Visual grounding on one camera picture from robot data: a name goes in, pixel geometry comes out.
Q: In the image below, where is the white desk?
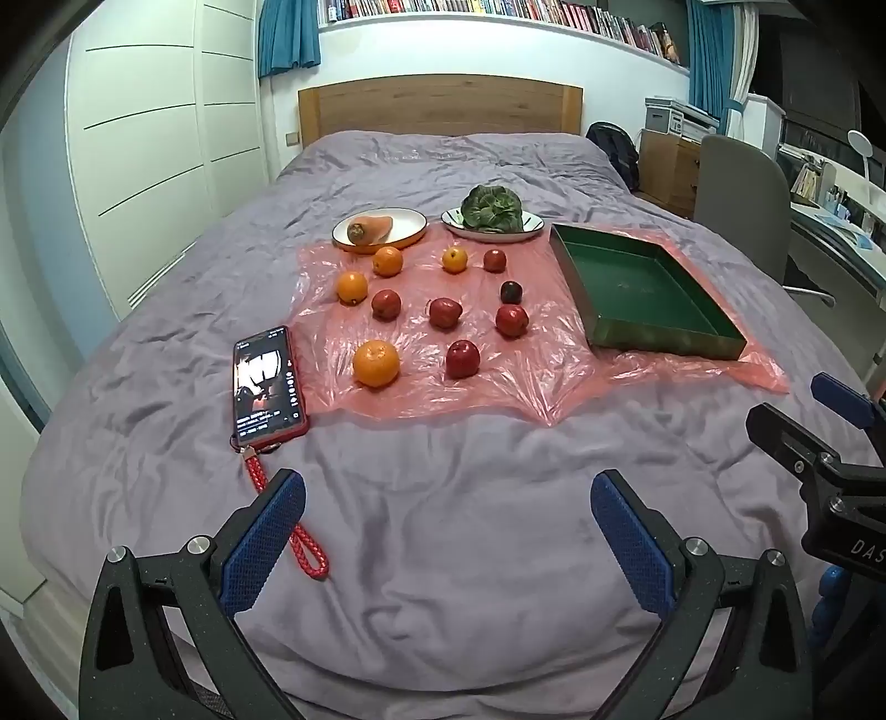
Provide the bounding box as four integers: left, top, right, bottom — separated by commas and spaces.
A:
782, 200, 886, 312

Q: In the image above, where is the white wall shelf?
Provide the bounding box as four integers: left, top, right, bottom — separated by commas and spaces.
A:
318, 12, 693, 77

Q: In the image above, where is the wooden headboard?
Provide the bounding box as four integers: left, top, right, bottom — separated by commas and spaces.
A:
297, 74, 584, 150

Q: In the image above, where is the black backpack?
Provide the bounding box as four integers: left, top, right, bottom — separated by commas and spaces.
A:
585, 122, 641, 189

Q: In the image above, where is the phone with red case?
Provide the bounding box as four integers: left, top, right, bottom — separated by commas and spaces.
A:
231, 325, 310, 450

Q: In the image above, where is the pink plastic sheet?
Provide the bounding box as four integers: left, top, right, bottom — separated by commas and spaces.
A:
294, 223, 791, 428

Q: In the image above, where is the white plate with dark rim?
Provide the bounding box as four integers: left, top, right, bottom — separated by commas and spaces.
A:
441, 206, 545, 243

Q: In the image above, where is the white printer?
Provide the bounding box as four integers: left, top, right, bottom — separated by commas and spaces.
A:
643, 97, 721, 140

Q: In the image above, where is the long blue curtain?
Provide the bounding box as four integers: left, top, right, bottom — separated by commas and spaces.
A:
685, 0, 755, 140

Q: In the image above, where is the red braided lanyard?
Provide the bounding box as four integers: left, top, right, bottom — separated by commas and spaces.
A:
235, 443, 331, 581

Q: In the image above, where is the grey chair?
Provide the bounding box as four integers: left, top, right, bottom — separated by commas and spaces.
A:
693, 133, 838, 306

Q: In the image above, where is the large orange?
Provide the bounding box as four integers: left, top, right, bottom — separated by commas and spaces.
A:
352, 339, 403, 389

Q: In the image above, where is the white wardrobe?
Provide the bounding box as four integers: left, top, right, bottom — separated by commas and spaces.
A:
65, 0, 278, 323

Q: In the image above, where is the row of books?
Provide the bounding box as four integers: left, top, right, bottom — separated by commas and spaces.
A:
317, 0, 683, 63

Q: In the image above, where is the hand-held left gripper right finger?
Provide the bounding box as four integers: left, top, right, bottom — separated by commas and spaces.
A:
590, 469, 811, 720

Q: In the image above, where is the wooden nightstand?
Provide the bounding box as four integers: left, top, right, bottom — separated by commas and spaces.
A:
637, 129, 707, 219

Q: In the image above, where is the green leafy vegetable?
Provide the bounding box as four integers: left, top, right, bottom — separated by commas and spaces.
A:
460, 184, 523, 233

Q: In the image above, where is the white plate with orange rim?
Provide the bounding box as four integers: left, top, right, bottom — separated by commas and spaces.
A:
331, 208, 429, 256

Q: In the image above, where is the short blue curtain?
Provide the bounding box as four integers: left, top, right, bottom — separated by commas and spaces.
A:
257, 0, 323, 79

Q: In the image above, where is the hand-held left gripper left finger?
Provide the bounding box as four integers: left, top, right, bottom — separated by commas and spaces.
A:
78, 469, 309, 720

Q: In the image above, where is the white desk lamp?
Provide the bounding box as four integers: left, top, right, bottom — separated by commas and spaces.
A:
848, 130, 886, 188

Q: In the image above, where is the carrot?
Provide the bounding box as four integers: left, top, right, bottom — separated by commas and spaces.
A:
347, 216, 394, 245

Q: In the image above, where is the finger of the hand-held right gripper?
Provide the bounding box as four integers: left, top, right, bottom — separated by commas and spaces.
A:
811, 372, 886, 451
746, 403, 886, 500

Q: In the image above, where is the green tray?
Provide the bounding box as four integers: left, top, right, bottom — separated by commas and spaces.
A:
549, 223, 749, 361

